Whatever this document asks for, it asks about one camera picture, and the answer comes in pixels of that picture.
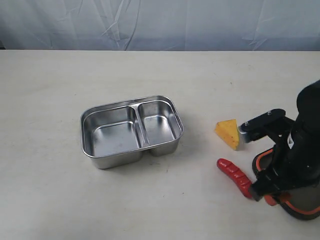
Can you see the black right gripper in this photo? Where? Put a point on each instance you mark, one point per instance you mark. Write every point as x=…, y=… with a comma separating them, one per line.
x=295, y=162

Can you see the dark lid with orange seal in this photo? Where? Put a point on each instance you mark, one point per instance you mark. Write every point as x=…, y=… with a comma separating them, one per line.
x=304, y=203

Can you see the red sausage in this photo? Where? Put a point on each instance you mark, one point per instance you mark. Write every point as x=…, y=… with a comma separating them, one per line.
x=239, y=178

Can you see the yellow cheese wedge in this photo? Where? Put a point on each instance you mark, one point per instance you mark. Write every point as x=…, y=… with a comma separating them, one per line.
x=227, y=130

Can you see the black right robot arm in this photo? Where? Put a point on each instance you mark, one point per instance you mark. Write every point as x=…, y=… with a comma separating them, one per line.
x=308, y=103

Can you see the stainless steel lunch box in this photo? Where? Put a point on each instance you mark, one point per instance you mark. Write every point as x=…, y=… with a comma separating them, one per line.
x=119, y=133

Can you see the blue-grey backdrop curtain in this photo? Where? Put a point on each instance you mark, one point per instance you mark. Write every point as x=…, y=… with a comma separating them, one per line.
x=160, y=25

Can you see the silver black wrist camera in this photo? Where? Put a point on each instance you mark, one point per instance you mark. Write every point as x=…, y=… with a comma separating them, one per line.
x=269, y=124

